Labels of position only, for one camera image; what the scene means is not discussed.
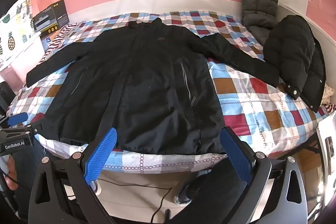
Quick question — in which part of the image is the person's left hand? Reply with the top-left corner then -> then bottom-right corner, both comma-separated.
6,158 -> 19,190

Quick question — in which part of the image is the black puffer jacket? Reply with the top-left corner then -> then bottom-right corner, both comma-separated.
263,14 -> 327,113

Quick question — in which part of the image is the person's shoe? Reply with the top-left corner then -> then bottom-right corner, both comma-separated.
173,182 -> 195,205

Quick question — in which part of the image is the white appliance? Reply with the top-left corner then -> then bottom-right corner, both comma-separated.
316,114 -> 336,188

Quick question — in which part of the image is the cream knit cloth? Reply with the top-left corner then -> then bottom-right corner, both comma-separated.
322,84 -> 334,105

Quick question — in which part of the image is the pink storage box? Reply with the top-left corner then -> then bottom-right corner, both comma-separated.
0,56 -> 29,93

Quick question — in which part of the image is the grey quilted jacket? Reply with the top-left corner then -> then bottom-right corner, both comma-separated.
241,0 -> 279,46

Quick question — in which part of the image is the black cable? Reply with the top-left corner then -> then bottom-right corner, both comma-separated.
98,178 -> 174,224

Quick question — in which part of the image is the pineapple print cloth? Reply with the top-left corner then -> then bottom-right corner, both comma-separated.
0,0 -> 42,64

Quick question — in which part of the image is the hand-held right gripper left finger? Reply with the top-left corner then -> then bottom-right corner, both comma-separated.
28,127 -> 117,224

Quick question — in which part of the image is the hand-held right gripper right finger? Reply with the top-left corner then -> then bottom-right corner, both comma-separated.
221,126 -> 307,224

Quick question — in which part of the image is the plaid bed sheet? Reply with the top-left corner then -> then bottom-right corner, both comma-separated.
7,11 -> 328,174

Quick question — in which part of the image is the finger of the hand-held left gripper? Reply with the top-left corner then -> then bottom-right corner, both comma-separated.
6,112 -> 29,126
0,122 -> 43,136

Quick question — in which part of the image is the black cardboard box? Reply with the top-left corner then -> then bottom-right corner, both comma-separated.
32,0 -> 70,37

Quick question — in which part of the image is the black metal frame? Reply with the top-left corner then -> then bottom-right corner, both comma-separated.
289,130 -> 323,159

